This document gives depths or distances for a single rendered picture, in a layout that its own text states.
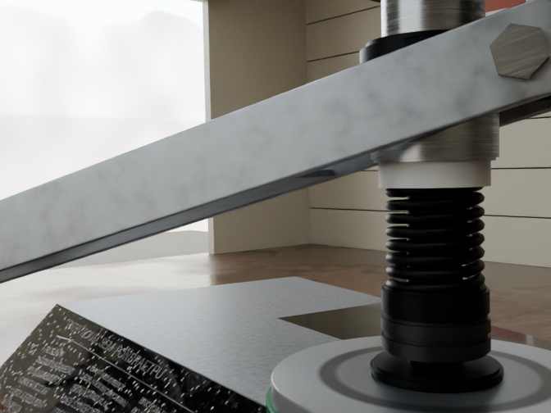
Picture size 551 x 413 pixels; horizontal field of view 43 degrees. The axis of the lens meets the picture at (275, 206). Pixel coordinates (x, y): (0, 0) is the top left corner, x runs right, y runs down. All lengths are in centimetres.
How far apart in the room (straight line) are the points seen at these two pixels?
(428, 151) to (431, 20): 8
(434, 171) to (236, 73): 860
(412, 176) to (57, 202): 24
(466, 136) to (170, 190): 19
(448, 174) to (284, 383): 16
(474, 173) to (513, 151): 723
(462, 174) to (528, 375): 14
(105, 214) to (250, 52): 872
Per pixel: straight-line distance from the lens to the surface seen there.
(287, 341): 67
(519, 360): 52
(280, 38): 954
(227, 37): 900
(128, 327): 76
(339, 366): 49
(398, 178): 43
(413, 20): 44
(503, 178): 772
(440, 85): 40
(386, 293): 45
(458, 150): 42
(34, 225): 52
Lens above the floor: 103
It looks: 3 degrees down
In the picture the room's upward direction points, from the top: 1 degrees counter-clockwise
